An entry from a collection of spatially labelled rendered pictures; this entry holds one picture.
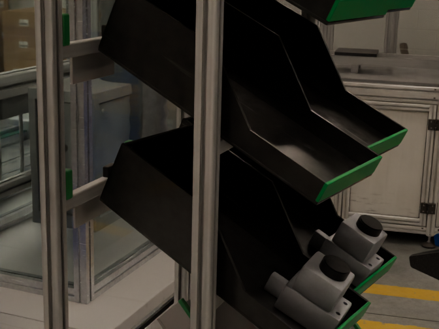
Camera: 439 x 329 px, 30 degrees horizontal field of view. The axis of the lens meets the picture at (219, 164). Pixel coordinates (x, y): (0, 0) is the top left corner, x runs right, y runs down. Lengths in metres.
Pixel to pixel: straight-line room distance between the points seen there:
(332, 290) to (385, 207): 3.89
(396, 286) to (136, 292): 2.54
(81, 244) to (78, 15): 0.45
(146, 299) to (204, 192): 0.99
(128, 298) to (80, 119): 0.40
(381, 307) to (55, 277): 3.12
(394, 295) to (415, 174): 0.86
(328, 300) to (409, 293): 3.29
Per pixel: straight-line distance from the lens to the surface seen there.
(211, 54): 0.73
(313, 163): 0.81
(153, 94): 1.85
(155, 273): 1.87
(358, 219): 0.96
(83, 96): 1.59
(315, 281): 0.81
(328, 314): 0.82
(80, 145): 1.62
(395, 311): 3.89
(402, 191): 4.67
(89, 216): 0.94
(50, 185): 0.84
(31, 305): 1.73
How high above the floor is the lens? 1.56
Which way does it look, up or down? 14 degrees down
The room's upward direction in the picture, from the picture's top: 2 degrees clockwise
